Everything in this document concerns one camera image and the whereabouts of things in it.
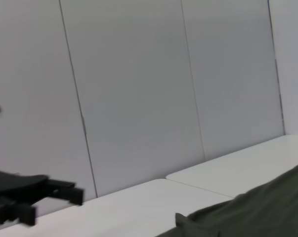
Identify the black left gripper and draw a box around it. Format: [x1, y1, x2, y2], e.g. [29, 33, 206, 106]
[0, 169, 85, 226]

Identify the dark green t-shirt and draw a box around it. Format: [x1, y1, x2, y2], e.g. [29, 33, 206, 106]
[161, 161, 298, 237]

